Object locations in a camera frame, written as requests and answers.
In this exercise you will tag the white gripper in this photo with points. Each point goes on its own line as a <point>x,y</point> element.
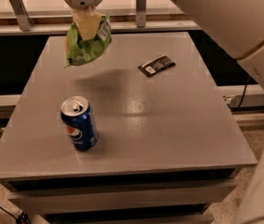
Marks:
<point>86,16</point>

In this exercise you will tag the green rice chip bag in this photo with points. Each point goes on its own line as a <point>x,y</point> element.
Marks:
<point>79,52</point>

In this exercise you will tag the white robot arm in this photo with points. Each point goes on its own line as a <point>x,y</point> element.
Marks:
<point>237,26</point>

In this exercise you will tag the blue pepsi can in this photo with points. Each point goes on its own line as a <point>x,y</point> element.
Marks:
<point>78,119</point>

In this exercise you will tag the black snack bar wrapper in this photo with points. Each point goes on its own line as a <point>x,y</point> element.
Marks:
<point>157,65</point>

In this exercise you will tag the grey drawer cabinet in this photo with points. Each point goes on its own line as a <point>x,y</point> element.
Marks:
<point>143,198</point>

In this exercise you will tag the left metal bracket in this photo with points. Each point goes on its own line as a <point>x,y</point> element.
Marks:
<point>21,14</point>

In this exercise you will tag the metal bracket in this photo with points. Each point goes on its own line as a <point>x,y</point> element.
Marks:
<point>21,14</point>
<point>140,13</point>

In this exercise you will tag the middle metal bracket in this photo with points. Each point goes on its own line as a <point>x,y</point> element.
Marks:
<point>140,13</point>

